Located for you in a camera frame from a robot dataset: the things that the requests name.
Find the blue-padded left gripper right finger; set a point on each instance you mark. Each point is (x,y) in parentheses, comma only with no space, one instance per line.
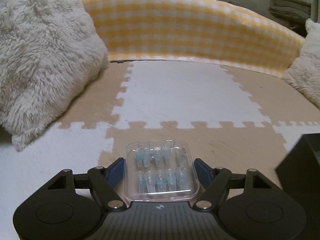
(205,173)

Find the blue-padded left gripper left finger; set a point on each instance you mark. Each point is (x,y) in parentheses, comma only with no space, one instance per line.
(115,172)

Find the clear nail tip case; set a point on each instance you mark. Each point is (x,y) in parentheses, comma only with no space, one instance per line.
(159,171)

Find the black cardboard box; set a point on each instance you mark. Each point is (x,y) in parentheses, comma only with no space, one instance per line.
(298,174)

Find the left fluffy white pillow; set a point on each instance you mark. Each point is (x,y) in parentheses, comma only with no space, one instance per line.
(50,51)

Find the fluffy white pillow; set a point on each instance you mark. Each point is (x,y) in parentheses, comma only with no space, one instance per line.
(303,74)
(50,51)

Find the right fluffy white pillow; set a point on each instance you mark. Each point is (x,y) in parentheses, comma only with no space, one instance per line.
(303,74)

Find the yellow gingham cushion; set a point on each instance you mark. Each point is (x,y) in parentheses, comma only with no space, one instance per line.
(207,31)

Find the folded grey blankets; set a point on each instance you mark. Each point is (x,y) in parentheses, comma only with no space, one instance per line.
(291,13)

